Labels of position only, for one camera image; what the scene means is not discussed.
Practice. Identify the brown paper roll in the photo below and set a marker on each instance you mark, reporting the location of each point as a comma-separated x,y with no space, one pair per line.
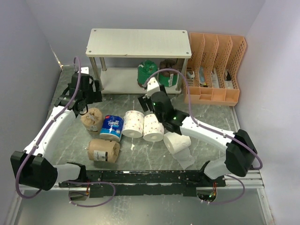
93,120
103,150

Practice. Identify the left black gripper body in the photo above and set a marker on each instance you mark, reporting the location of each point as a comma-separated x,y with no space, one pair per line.
92,96

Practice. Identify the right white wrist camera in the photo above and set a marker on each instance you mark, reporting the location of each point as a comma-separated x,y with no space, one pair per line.
152,87

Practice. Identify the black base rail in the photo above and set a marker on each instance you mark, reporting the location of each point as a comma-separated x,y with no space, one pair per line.
165,182

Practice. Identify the dotted toilet roll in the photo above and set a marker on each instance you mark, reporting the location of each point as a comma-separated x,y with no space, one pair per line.
153,130
133,124

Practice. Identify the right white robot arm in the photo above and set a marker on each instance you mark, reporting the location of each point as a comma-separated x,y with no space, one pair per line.
238,147

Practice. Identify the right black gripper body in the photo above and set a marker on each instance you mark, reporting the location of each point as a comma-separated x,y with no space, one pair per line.
160,118

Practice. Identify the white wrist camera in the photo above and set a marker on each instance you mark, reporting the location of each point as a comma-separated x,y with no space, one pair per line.
85,70
152,87

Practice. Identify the blue Tempo tissue pack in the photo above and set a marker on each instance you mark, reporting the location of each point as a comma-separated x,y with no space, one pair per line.
112,128

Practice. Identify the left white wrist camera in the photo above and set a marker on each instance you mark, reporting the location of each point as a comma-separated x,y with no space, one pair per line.
85,70

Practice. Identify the orange plastic file organizer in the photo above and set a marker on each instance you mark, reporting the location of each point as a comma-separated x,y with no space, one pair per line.
212,69

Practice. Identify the white two-tier shelf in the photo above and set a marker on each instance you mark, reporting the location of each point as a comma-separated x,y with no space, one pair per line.
132,43

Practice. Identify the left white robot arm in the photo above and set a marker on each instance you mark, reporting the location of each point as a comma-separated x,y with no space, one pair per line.
32,166

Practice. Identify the green roll brown top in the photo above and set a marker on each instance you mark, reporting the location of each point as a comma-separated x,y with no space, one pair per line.
168,78

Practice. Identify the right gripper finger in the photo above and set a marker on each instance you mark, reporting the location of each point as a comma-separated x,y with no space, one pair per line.
143,102
150,104

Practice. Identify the plain white unrolled toilet roll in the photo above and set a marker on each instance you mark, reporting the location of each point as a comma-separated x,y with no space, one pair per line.
178,146

